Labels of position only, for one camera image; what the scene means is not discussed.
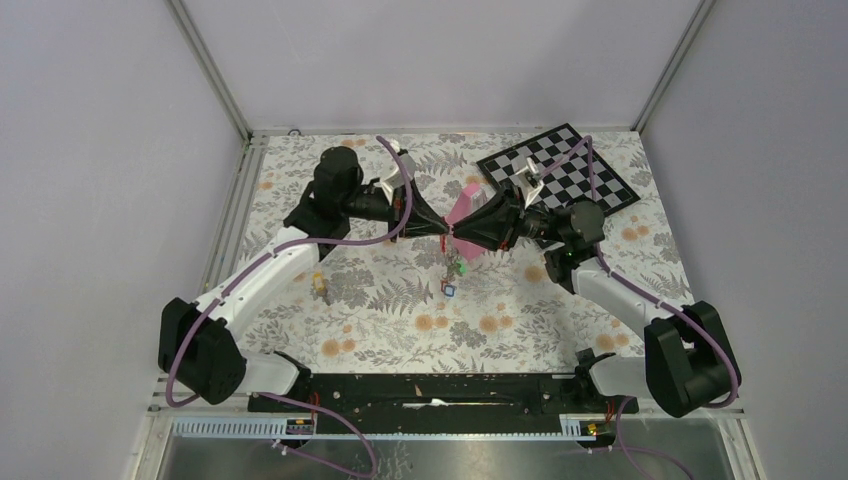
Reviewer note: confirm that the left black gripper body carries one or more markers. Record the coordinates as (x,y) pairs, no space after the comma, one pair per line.
(399,209)

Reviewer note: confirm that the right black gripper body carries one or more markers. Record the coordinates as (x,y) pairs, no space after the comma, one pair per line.
(517,223)

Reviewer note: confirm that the red tag key bunch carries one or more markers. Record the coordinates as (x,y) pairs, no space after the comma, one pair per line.
(450,257)

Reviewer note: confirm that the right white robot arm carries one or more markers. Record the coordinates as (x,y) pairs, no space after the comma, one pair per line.
(687,362)

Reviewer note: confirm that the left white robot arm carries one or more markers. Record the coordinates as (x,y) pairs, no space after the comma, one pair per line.
(198,345)

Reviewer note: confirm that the black white checkerboard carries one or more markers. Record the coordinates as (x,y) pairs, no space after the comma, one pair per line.
(571,180)

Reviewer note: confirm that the floral table mat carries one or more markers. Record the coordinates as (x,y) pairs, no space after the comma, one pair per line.
(387,313)

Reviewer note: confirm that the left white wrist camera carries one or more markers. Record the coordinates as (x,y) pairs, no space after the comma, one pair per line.
(392,179)

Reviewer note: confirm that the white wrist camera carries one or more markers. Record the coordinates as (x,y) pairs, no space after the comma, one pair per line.
(529,181)
(392,179)

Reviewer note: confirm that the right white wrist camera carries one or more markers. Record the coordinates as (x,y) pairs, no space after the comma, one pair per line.
(529,181)

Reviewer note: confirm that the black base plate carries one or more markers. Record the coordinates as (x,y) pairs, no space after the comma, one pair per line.
(453,404)

